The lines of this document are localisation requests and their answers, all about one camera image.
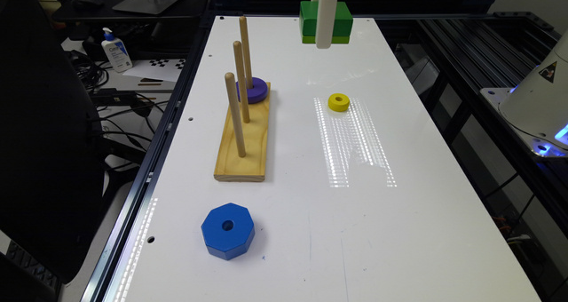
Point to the green square block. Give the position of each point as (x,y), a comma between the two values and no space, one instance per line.
(308,23)

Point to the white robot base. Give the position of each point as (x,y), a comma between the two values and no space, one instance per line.
(536,109)

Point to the blue octagonal block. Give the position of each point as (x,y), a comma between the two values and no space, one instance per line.
(228,231)

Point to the back wooden peg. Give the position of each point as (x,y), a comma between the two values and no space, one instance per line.
(245,51)

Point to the wooden peg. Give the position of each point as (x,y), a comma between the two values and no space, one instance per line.
(245,51)
(234,106)
(243,93)

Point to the middle wooden peg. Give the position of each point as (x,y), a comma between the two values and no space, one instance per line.
(243,93)

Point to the front wooden peg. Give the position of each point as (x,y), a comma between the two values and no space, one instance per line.
(234,106)

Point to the checkerboard calibration sheet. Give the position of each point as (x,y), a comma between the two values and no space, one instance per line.
(157,69)

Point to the wooden peg base board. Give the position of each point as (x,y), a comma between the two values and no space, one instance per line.
(250,168)

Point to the white lotion pump bottle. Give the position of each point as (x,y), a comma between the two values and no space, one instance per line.
(115,51)

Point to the black office chair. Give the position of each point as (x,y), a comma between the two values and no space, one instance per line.
(53,150)

